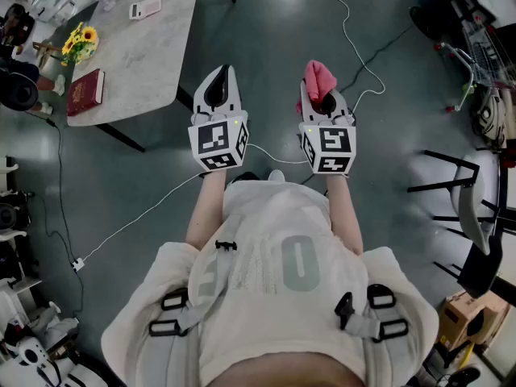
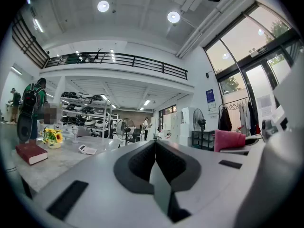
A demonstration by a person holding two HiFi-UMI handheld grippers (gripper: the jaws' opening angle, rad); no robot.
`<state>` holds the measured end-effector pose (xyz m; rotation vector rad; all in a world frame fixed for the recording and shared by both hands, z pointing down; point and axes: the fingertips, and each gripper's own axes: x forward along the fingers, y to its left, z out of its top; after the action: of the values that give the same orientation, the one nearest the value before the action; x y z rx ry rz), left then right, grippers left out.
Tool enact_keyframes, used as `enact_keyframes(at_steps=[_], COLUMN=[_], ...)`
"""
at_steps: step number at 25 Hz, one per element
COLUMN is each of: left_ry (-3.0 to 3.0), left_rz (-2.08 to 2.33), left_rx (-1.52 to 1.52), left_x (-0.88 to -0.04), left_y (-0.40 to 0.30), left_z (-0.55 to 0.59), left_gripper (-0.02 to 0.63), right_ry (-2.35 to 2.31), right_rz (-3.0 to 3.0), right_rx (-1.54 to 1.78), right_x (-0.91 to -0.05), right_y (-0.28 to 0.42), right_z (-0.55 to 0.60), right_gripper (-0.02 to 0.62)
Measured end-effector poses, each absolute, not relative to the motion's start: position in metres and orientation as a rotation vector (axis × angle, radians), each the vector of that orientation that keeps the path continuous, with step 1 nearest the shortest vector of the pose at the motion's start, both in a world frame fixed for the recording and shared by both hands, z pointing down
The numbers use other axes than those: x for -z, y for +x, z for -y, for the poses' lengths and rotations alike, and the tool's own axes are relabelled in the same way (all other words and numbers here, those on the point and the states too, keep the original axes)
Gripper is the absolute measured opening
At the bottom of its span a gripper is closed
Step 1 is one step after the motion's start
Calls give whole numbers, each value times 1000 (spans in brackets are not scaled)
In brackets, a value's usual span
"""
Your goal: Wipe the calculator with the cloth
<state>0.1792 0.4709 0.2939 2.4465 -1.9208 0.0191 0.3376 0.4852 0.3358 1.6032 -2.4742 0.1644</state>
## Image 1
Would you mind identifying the person's right forearm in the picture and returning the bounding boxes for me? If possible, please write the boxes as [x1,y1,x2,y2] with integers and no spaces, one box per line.
[325,173,364,256]

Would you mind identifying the pink cloth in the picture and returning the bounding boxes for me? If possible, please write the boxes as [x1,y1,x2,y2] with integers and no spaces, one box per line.
[296,60,338,114]

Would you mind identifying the sunflower bouquet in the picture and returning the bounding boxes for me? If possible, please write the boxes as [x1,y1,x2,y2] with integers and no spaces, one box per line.
[60,21,100,67]

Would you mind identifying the dark red hardcover book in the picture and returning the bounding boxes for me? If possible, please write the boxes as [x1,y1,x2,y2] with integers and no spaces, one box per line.
[66,69,106,117]

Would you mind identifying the metal shopping cart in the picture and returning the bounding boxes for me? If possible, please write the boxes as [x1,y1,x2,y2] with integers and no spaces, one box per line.
[437,14,516,114]

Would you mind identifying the grey chair with black legs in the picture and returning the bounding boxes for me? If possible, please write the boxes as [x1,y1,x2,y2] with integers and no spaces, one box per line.
[406,149,505,300]

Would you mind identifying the person's black trousers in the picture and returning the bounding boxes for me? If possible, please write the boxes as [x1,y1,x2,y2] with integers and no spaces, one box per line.
[227,171,261,185]

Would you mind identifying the long white floor cable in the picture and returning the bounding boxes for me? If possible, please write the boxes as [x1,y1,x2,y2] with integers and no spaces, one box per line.
[322,0,387,114]

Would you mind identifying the person's white printed shirt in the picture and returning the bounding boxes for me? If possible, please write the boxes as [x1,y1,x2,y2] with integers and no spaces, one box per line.
[100,179,440,387]

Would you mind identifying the thin black floor cable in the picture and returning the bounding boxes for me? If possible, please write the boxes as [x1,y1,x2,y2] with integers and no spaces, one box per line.
[344,22,416,92]

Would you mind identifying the grey backpack strap harness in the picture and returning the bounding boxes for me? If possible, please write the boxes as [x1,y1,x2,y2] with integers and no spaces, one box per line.
[148,211,410,387]

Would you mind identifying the white power cable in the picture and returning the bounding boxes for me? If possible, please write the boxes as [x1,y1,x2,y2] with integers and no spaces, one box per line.
[80,142,310,264]

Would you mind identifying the person's left forearm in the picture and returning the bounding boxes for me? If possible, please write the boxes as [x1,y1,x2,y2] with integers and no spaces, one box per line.
[185,170,227,249]

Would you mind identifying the black looped cable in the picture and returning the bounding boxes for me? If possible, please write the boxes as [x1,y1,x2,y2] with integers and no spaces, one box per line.
[23,109,85,316]

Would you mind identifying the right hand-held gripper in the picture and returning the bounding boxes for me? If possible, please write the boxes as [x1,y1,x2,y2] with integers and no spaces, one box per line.
[298,79,357,175]

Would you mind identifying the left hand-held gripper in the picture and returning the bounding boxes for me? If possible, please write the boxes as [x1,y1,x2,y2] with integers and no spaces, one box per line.
[187,64,250,173]

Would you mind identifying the pink calculator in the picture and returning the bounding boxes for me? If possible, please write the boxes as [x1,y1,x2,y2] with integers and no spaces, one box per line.
[128,0,162,21]

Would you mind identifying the brown cardboard box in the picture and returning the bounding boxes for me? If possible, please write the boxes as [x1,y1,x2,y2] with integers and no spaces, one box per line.
[437,290,511,356]

